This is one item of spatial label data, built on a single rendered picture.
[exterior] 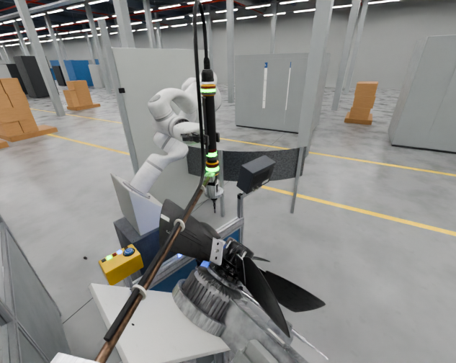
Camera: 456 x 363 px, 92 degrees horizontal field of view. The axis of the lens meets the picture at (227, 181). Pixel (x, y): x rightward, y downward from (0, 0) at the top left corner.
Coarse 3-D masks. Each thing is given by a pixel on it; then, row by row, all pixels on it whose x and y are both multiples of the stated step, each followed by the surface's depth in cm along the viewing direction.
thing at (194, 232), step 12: (168, 204) 77; (168, 216) 72; (168, 228) 69; (192, 228) 77; (204, 228) 82; (180, 240) 70; (192, 240) 75; (204, 240) 79; (180, 252) 68; (192, 252) 72; (204, 252) 76
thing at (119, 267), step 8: (112, 256) 104; (120, 256) 104; (128, 256) 104; (136, 256) 104; (104, 264) 100; (112, 264) 100; (120, 264) 100; (128, 264) 103; (136, 264) 106; (104, 272) 97; (112, 272) 98; (120, 272) 101; (128, 272) 104; (112, 280) 100; (120, 280) 103
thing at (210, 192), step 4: (204, 176) 72; (212, 176) 71; (204, 180) 74; (212, 180) 72; (216, 180) 75; (208, 184) 74; (212, 184) 73; (208, 188) 76; (212, 188) 75; (220, 188) 82; (208, 192) 77; (212, 192) 76; (216, 192) 79; (220, 192) 79; (208, 196) 78; (212, 196) 77; (216, 196) 78; (220, 196) 79
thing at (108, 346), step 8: (208, 176) 71; (200, 192) 63; (192, 208) 57; (176, 232) 48; (168, 248) 44; (160, 264) 41; (152, 272) 39; (152, 280) 39; (144, 288) 36; (136, 304) 34; (128, 312) 33; (128, 320) 32; (120, 328) 31; (112, 336) 30; (104, 344) 29; (112, 344) 29; (104, 352) 28; (96, 360) 28; (104, 360) 28
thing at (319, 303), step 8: (272, 280) 85; (280, 280) 83; (288, 280) 81; (272, 288) 87; (280, 288) 85; (288, 288) 83; (296, 288) 81; (280, 296) 88; (288, 296) 86; (296, 296) 84; (304, 296) 81; (312, 296) 78; (280, 304) 92; (288, 304) 89; (296, 304) 87; (304, 304) 84; (312, 304) 82; (320, 304) 78; (296, 312) 91
